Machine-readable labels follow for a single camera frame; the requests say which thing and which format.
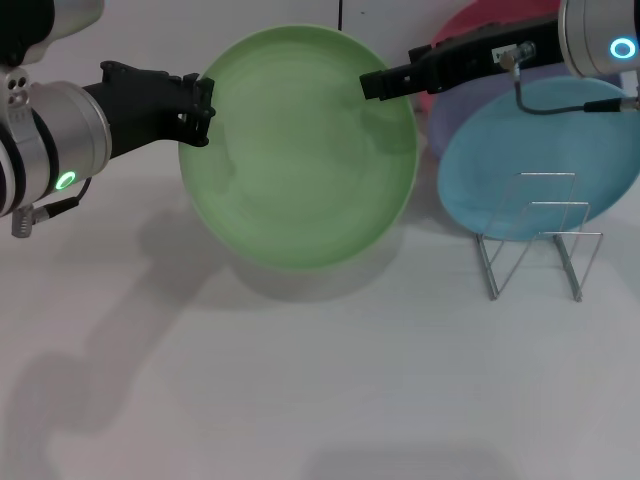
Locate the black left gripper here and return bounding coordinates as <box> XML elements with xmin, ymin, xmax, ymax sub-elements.
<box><xmin>82</xmin><ymin>60</ymin><xmax>218</xmax><ymax>161</ymax></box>

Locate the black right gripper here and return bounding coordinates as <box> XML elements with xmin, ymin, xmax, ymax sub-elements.
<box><xmin>359</xmin><ymin>10</ymin><xmax>569</xmax><ymax>103</ymax></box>

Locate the green round plate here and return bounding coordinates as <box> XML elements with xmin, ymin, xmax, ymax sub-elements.
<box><xmin>178</xmin><ymin>24</ymin><xmax>419</xmax><ymax>272</ymax></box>

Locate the purple round plate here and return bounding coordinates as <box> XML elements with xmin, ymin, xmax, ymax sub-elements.
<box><xmin>428</xmin><ymin>63</ymin><xmax>622</xmax><ymax>159</ymax></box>

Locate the pink round plate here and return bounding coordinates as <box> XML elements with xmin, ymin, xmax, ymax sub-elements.
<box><xmin>414</xmin><ymin>0</ymin><xmax>562</xmax><ymax>117</ymax></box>

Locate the blue round plate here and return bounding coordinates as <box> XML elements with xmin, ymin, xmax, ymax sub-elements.
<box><xmin>437</xmin><ymin>77</ymin><xmax>640</xmax><ymax>242</ymax></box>

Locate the right arm cable with connector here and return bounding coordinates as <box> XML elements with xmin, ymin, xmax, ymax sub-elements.
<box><xmin>498</xmin><ymin>41</ymin><xmax>640</xmax><ymax>117</ymax></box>

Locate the arm cable with connector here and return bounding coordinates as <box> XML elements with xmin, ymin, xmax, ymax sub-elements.
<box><xmin>10</xmin><ymin>177</ymin><xmax>94</xmax><ymax>239</ymax></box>
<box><xmin>498</xmin><ymin>41</ymin><xmax>640</xmax><ymax>117</ymax></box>

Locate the silver camera mount bracket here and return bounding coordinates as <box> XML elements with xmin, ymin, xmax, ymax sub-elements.
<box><xmin>0</xmin><ymin>65</ymin><xmax>40</xmax><ymax>147</ymax></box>

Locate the left arm cable with connector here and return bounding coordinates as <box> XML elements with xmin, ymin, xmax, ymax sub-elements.
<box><xmin>10</xmin><ymin>177</ymin><xmax>94</xmax><ymax>239</ymax></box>

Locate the silver wire plate rack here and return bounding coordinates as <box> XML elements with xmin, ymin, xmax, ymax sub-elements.
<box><xmin>473</xmin><ymin>172</ymin><xmax>604</xmax><ymax>303</ymax></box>

